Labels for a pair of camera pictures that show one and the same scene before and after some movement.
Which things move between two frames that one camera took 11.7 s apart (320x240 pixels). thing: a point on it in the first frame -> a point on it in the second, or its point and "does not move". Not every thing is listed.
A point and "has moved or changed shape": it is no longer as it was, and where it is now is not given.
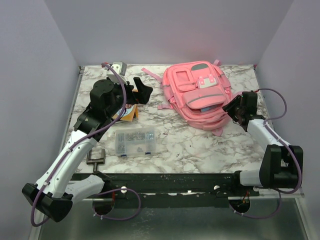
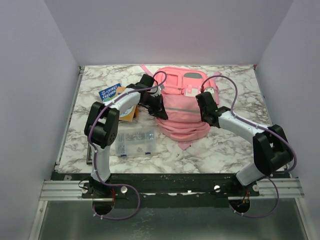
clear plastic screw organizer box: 135,142 does not move
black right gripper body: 240,111 -> 203,115
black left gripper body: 130,98 -> 153,104
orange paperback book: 131,113 does not move
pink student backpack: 198,90 has moved or changed shape
